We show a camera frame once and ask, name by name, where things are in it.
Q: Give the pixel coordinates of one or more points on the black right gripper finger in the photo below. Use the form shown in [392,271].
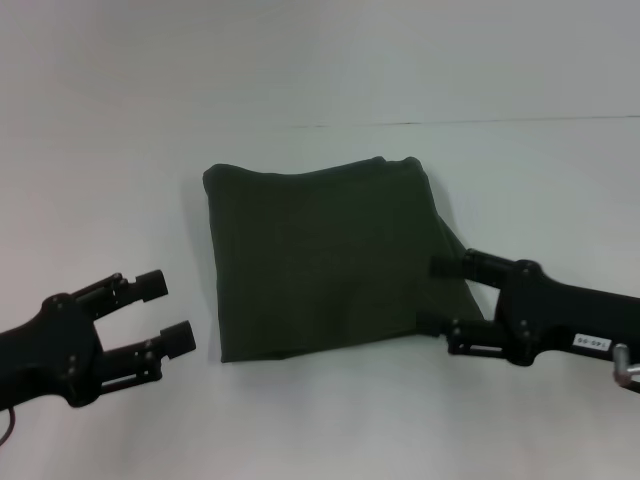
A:
[470,267]
[465,337]

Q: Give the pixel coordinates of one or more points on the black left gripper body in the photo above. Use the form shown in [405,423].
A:
[45,350]

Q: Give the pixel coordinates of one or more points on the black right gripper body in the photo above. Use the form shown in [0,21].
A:
[565,320]

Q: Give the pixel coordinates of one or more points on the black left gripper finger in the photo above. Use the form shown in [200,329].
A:
[127,292]
[150,357]

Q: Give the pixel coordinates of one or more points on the dark green shirt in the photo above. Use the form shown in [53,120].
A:
[325,260]

